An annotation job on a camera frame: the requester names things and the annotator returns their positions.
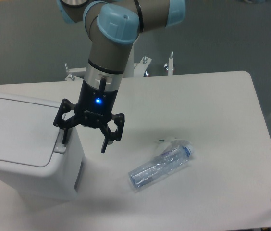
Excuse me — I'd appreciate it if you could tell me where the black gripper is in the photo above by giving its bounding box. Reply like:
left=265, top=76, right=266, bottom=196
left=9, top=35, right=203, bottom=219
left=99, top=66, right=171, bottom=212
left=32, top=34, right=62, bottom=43
left=52, top=79, right=125, bottom=154

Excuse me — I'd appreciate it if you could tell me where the white push-button trash can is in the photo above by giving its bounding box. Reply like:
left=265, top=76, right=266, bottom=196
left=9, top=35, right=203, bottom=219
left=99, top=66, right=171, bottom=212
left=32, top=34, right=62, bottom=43
left=0, top=93, right=85, bottom=200

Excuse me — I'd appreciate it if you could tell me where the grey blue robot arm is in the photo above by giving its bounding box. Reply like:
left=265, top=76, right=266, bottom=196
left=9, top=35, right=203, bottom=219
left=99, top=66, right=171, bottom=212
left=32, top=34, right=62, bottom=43
left=53, top=0, right=186, bottom=151

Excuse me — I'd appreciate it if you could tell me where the crushed clear plastic bottle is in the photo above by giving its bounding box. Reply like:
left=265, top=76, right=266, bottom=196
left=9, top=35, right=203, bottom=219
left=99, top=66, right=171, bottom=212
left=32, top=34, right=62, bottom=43
left=128, top=137, right=195, bottom=193

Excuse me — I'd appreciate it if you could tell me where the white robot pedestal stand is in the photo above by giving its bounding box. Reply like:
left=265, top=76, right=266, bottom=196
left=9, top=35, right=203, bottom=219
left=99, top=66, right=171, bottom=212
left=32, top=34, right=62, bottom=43
left=64, top=51, right=175, bottom=81

